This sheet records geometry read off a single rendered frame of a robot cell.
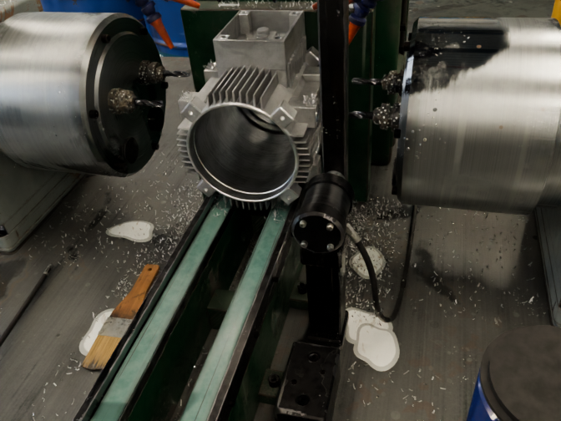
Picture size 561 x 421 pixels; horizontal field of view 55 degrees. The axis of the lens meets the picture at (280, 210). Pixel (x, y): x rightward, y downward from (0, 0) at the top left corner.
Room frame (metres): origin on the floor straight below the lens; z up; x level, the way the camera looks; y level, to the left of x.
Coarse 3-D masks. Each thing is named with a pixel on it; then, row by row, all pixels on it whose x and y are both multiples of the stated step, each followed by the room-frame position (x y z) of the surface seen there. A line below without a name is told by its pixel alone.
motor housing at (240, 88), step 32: (224, 96) 0.64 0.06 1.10; (256, 96) 0.63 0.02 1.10; (288, 96) 0.67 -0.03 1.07; (320, 96) 0.71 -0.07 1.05; (192, 128) 0.65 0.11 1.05; (224, 128) 0.76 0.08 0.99; (256, 128) 0.81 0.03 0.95; (288, 128) 0.62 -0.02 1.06; (320, 128) 0.68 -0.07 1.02; (192, 160) 0.65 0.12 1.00; (224, 160) 0.70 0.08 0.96; (256, 160) 0.73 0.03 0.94; (288, 160) 0.70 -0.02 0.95; (224, 192) 0.64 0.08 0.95; (256, 192) 0.64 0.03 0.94
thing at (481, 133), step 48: (432, 48) 0.60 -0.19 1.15; (480, 48) 0.59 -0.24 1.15; (528, 48) 0.57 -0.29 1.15; (432, 96) 0.56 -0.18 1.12; (480, 96) 0.54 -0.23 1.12; (528, 96) 0.53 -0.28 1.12; (432, 144) 0.53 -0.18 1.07; (480, 144) 0.52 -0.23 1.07; (528, 144) 0.50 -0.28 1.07; (432, 192) 0.54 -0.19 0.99; (480, 192) 0.52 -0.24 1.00; (528, 192) 0.50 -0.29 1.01
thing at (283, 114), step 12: (312, 48) 0.79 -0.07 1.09; (312, 60) 0.78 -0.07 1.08; (192, 108) 0.65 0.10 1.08; (276, 108) 0.62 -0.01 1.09; (288, 108) 0.62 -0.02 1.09; (192, 120) 0.65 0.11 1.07; (276, 120) 0.61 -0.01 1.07; (288, 120) 0.61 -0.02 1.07; (204, 192) 0.65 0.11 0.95; (288, 192) 0.61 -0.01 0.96; (300, 192) 0.61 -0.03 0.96; (288, 204) 0.61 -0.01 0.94
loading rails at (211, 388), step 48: (192, 240) 0.58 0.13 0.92; (240, 240) 0.66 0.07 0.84; (288, 240) 0.56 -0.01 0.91; (192, 288) 0.49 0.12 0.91; (240, 288) 0.48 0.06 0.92; (288, 288) 0.54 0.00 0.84; (144, 336) 0.41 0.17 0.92; (192, 336) 0.47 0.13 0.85; (240, 336) 0.39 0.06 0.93; (96, 384) 0.35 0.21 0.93; (144, 384) 0.36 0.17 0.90; (240, 384) 0.35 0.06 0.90
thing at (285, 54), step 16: (240, 16) 0.81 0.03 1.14; (256, 16) 0.82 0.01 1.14; (272, 16) 0.81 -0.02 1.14; (288, 16) 0.81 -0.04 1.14; (304, 16) 0.80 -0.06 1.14; (224, 32) 0.75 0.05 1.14; (240, 32) 0.81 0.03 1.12; (256, 32) 0.78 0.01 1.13; (272, 32) 0.78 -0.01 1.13; (288, 32) 0.72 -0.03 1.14; (304, 32) 0.80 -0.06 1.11; (224, 48) 0.71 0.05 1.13; (240, 48) 0.71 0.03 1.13; (256, 48) 0.70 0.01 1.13; (272, 48) 0.69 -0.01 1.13; (288, 48) 0.71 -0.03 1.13; (304, 48) 0.78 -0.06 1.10; (224, 64) 0.72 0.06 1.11; (240, 64) 0.71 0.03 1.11; (256, 64) 0.70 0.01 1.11; (272, 64) 0.69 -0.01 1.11; (288, 64) 0.70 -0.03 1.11; (288, 80) 0.69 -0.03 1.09
